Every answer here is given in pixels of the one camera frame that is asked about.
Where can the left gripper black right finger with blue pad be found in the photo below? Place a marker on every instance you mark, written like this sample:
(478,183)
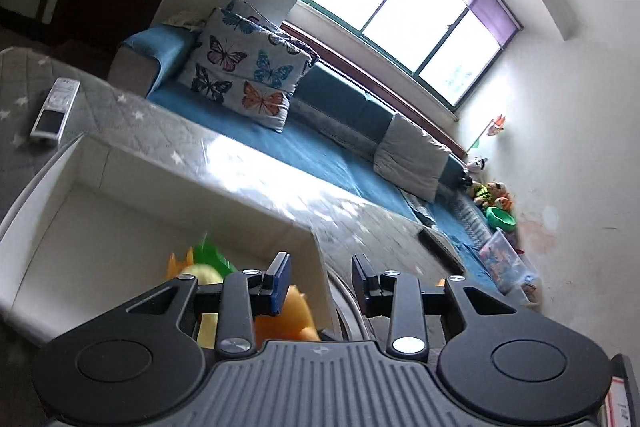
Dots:
(400,297)

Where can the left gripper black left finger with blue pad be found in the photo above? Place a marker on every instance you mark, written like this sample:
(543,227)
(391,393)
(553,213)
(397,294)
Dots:
(239,299)

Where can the green plastic toy cup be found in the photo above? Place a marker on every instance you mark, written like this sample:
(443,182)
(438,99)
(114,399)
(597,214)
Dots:
(205,252)

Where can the yellow plush duck toy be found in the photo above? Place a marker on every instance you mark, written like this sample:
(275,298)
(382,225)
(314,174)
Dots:
(206,275)

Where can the large orange rubber duck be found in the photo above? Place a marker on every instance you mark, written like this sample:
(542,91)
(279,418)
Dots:
(295,322)

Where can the black remote control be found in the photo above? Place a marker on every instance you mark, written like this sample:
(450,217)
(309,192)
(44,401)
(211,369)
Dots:
(437,248)

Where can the clear plastic toy bin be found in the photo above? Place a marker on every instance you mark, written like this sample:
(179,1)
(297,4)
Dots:
(515,277)

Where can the green plastic bowl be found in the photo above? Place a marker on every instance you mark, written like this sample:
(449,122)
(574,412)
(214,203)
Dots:
(498,218)

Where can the stuffed animal pile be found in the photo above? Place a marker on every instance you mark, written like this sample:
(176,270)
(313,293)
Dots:
(490,194)

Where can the grey folded blanket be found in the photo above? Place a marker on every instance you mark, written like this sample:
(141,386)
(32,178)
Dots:
(411,158)

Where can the grey white cardboard box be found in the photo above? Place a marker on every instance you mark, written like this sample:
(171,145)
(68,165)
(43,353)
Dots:
(98,224)

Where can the blue sofa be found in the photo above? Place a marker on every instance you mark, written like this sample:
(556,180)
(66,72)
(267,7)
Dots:
(332,132)

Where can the butterfly print pillow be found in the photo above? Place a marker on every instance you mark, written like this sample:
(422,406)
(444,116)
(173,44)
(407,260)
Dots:
(247,64)

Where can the black box with label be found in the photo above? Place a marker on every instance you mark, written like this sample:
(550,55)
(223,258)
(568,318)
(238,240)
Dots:
(621,405)

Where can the white remote control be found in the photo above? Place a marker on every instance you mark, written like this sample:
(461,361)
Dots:
(53,116)

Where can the window with green frame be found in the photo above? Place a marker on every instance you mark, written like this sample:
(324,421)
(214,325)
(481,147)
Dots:
(446,46)

